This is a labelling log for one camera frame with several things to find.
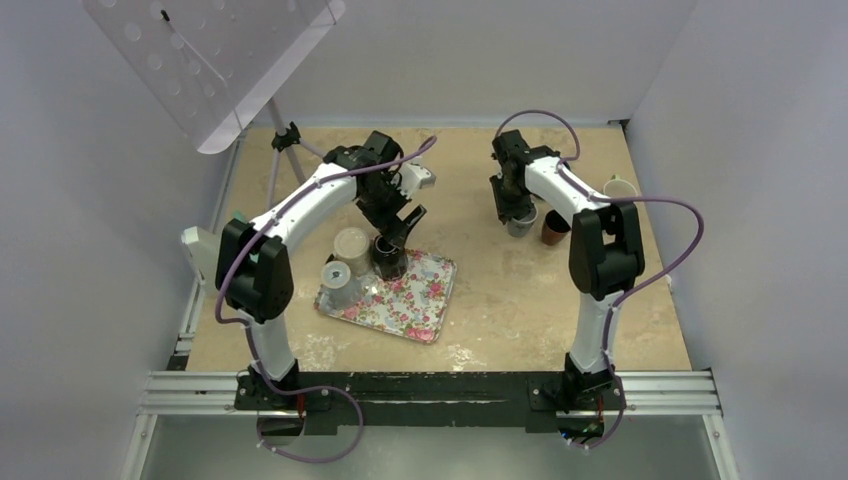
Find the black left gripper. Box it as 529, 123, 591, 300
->
357, 173, 425, 248

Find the small blue-grey mug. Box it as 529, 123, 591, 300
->
506, 206, 538, 238

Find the small brown mug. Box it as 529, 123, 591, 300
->
540, 210, 571, 247

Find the light green mug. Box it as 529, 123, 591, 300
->
601, 175, 639, 198

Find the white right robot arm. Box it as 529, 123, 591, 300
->
490, 130, 645, 407

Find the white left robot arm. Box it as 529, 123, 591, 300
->
215, 136, 437, 409

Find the black glossy mug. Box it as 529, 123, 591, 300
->
370, 236, 408, 281

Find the cream white mug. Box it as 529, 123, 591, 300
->
333, 227, 371, 277

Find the light grey mug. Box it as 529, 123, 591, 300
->
321, 260, 363, 310

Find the floral serving tray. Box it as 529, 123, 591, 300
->
314, 249, 458, 344

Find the white angular block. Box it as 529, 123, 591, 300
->
180, 226, 220, 295

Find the white music stand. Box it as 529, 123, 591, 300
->
82, 0, 346, 210

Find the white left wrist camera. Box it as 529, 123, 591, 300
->
397, 162, 436, 200

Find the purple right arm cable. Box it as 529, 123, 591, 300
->
494, 109, 706, 372

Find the teal handle tool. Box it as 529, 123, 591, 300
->
232, 211, 249, 224

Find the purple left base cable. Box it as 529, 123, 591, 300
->
254, 385, 366, 465

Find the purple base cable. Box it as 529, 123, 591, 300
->
254, 385, 366, 465
561, 370, 629, 452

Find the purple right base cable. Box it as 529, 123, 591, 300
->
561, 370, 629, 452

